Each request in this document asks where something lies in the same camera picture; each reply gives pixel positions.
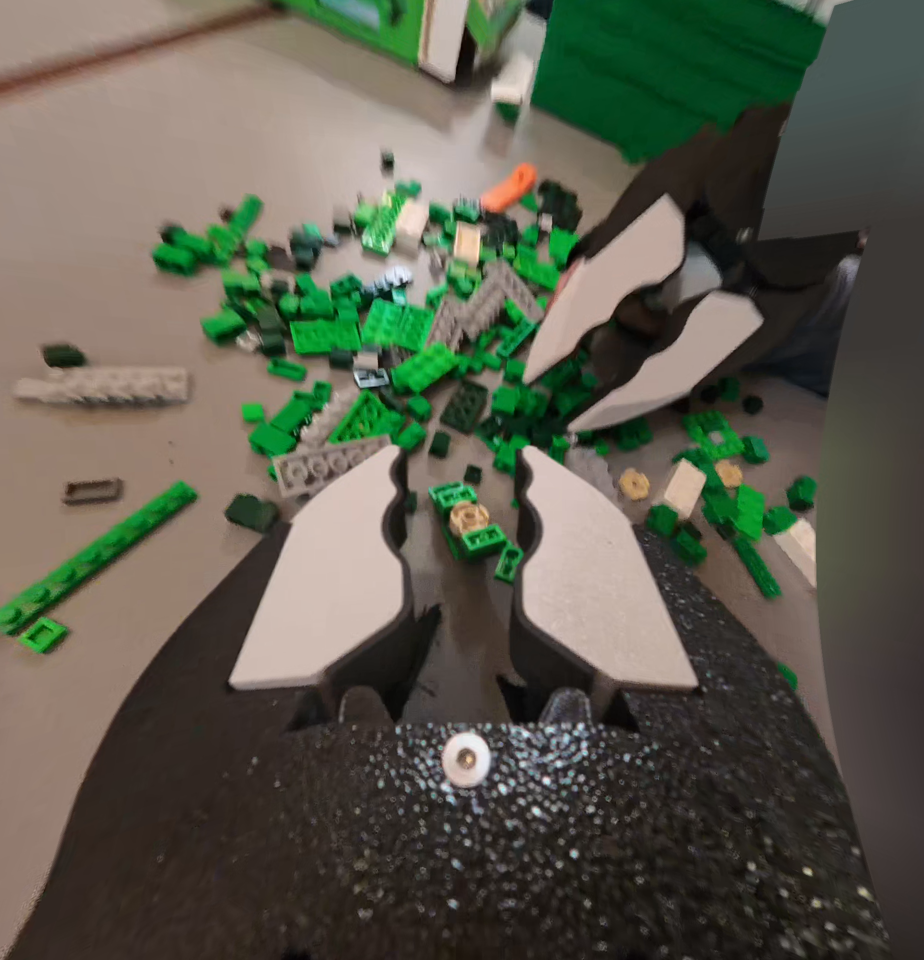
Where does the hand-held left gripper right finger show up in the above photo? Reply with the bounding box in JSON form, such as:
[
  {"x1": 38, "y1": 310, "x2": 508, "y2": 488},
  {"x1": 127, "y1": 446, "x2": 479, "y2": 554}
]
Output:
[{"x1": 509, "y1": 445, "x2": 700, "y2": 691}]

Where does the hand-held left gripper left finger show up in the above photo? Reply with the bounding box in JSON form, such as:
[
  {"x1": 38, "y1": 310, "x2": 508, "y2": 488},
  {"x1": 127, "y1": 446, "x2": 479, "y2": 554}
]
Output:
[{"x1": 228, "y1": 445, "x2": 419, "y2": 693}]

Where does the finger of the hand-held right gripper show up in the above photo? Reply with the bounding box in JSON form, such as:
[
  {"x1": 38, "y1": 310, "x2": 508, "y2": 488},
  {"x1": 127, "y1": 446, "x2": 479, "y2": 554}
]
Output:
[
  {"x1": 565, "y1": 291, "x2": 765, "y2": 435},
  {"x1": 522, "y1": 193, "x2": 689, "y2": 385}
]

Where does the pile of green toy bricks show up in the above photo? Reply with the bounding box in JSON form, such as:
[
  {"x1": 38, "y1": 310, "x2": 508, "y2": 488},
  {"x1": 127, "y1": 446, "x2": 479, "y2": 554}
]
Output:
[{"x1": 153, "y1": 153, "x2": 819, "y2": 601}]

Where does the grey desk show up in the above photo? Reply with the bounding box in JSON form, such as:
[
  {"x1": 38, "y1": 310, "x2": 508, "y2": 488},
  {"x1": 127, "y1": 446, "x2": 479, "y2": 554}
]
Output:
[{"x1": 0, "y1": 0, "x2": 838, "y2": 960}]

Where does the dark green sloped brick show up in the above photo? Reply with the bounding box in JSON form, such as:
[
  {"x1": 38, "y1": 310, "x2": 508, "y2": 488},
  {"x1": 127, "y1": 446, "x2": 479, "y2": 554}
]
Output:
[{"x1": 223, "y1": 492, "x2": 281, "y2": 535}]

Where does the white studded brick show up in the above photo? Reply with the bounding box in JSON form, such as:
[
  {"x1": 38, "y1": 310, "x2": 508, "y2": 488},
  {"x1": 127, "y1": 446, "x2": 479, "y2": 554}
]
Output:
[
  {"x1": 773, "y1": 516, "x2": 817, "y2": 590},
  {"x1": 660, "y1": 459, "x2": 709, "y2": 519}
]

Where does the grey angled plate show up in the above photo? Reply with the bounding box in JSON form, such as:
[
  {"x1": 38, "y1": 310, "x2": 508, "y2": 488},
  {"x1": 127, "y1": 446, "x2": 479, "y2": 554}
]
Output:
[{"x1": 428, "y1": 258, "x2": 545, "y2": 350}]

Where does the large green box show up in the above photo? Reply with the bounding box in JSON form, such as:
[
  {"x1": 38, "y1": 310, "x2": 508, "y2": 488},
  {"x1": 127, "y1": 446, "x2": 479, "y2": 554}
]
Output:
[{"x1": 533, "y1": 0, "x2": 828, "y2": 165}]

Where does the orange brick separator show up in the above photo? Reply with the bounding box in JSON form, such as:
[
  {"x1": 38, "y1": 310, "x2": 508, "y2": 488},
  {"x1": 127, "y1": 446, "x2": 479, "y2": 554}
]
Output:
[{"x1": 479, "y1": 162, "x2": 539, "y2": 213}]

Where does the white small box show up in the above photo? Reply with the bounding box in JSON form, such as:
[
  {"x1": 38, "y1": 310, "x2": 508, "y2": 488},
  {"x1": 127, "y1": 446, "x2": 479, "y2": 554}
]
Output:
[{"x1": 492, "y1": 52, "x2": 536, "y2": 121}]

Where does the long green studded plate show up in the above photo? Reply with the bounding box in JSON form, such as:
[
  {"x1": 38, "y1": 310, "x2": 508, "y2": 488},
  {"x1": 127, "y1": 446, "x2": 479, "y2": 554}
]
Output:
[{"x1": 0, "y1": 481, "x2": 200, "y2": 637}]

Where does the long grey studded plate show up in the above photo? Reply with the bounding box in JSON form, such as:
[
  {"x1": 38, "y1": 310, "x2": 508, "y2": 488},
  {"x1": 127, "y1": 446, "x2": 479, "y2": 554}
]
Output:
[{"x1": 13, "y1": 366, "x2": 191, "y2": 408}]

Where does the green toy set box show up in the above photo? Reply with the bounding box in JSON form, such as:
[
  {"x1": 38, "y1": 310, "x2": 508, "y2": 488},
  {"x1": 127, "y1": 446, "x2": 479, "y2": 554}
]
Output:
[{"x1": 270, "y1": 0, "x2": 526, "y2": 84}]

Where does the green frame plate assembly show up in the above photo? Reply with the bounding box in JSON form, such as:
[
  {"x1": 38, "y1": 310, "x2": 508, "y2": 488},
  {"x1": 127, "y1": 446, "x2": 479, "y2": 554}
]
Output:
[{"x1": 681, "y1": 408, "x2": 748, "y2": 462}]

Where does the small black frame piece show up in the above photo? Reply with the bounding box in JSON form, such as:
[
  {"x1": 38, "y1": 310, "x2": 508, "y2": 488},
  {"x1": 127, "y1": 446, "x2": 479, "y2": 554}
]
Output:
[{"x1": 61, "y1": 477, "x2": 125, "y2": 507}]

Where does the small green frame tile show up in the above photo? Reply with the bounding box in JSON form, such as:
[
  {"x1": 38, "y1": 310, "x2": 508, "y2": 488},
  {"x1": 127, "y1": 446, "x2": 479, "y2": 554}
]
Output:
[{"x1": 18, "y1": 616, "x2": 70, "y2": 655}]

